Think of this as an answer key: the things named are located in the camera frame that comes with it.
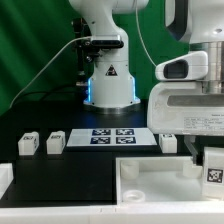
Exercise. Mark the white front wall bar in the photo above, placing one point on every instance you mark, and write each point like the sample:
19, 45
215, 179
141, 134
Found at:
204, 212

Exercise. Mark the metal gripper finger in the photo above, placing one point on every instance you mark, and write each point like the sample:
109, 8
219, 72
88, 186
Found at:
194, 149

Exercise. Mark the white sheet with markers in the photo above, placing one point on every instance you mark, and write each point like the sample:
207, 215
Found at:
111, 137

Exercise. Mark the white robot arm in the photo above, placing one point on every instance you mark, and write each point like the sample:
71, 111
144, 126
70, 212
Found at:
200, 23

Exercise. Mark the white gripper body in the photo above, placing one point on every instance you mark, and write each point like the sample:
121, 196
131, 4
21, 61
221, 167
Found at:
182, 108

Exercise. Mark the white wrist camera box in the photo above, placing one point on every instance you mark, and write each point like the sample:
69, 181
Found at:
192, 66

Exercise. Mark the white left wall block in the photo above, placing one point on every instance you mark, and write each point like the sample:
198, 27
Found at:
6, 177

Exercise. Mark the black camera stand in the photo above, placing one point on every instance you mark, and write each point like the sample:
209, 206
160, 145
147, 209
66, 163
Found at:
81, 30

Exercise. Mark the black base camera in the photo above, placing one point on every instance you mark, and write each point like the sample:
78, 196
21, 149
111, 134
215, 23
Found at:
107, 41

